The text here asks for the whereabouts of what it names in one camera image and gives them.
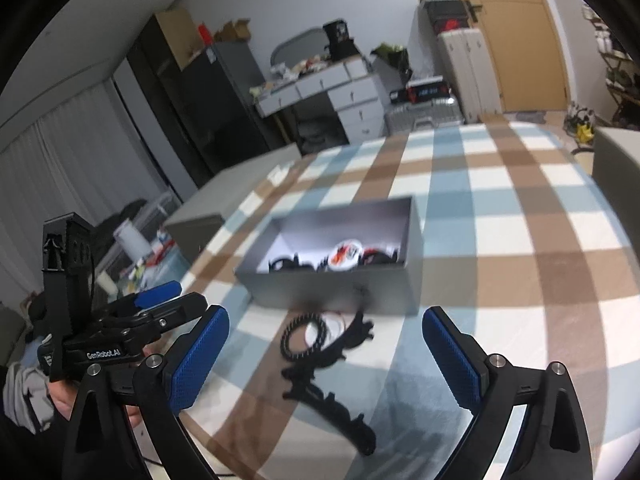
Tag black ornate hair clip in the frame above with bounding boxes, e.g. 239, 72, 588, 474
327, 309, 377, 362

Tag rows of racked shoes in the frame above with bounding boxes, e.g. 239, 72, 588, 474
581, 4, 640, 91

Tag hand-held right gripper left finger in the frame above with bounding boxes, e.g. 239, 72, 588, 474
64, 305, 231, 480

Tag open cardboard box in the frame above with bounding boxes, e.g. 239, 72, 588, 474
214, 18, 252, 44

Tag pile of desk clutter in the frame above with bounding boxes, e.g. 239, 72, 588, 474
249, 57, 332, 97

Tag grey box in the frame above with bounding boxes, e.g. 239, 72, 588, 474
234, 196, 427, 317

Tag dark refrigerator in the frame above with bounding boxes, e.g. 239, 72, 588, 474
181, 39, 302, 182

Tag person's left hand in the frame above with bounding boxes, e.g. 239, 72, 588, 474
50, 381, 146, 428

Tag black red flat box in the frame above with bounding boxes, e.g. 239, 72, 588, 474
388, 75, 454, 106

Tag wooden door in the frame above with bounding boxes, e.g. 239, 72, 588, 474
434, 0, 572, 114

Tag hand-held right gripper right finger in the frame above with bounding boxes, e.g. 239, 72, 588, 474
422, 306, 594, 480

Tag long black hair clip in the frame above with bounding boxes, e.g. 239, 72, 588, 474
281, 364, 377, 457

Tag black hair claw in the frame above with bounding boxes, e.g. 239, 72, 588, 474
269, 254, 317, 274

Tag dark grey chair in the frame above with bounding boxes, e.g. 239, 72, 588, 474
91, 197, 167, 247

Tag plaid tablecloth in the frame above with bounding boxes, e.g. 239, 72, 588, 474
186, 121, 640, 480

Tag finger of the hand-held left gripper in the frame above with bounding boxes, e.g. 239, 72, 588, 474
130, 292, 209, 341
107, 281, 184, 317

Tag white desk with drawers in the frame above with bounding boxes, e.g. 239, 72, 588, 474
254, 56, 389, 144

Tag cream storage cabinet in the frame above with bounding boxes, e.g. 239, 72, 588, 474
437, 27, 502, 124

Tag black red shoe box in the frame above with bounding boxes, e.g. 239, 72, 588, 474
429, 13, 474, 37

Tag black paper bag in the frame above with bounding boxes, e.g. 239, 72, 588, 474
322, 19, 359, 59

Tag wooden shoe rack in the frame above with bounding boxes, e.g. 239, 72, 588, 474
581, 2, 640, 127

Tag grey cloth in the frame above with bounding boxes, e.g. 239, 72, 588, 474
4, 364, 57, 435

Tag cardboard sheet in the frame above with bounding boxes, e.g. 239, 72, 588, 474
154, 8, 199, 69

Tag large black bead bracelet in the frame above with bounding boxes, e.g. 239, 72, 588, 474
281, 311, 329, 362

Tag grey arched board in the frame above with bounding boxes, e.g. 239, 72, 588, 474
269, 29, 329, 69

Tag silver suitcase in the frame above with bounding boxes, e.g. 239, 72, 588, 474
384, 97, 464, 137

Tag red white hair ornament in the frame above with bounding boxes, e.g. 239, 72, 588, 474
362, 246, 402, 267

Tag white cylinder appliance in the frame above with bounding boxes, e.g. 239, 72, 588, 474
113, 221, 152, 262

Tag white curtain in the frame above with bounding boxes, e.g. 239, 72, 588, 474
0, 79, 177, 312

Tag dark wardrobe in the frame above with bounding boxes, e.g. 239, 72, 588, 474
126, 11, 227, 197

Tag thin cord bracelet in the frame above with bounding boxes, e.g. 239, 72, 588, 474
319, 309, 352, 335

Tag pile of loose shoes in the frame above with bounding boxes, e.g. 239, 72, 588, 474
564, 102, 599, 144

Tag side table clutter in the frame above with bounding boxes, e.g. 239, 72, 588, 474
99, 240, 187, 302

